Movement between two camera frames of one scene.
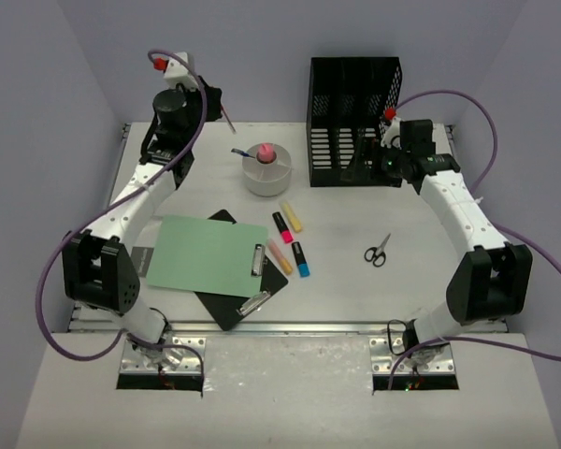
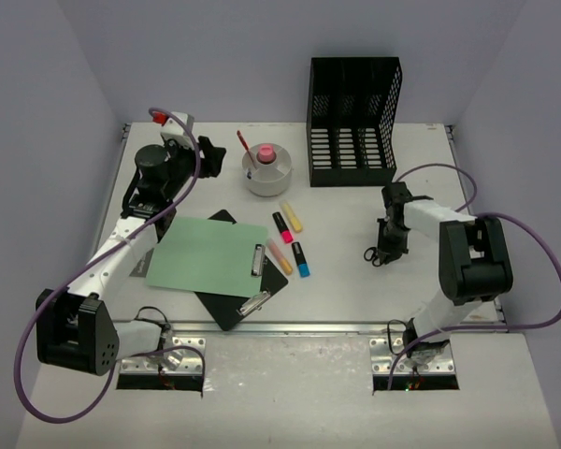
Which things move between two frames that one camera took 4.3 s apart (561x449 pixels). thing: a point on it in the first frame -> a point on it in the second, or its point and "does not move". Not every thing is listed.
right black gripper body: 392,162 -> 392,238
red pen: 222,108 -> 239,135
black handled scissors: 377,253 does not move
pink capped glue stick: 266,152 does not move
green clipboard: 208,255 does not move
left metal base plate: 141,360 does not move
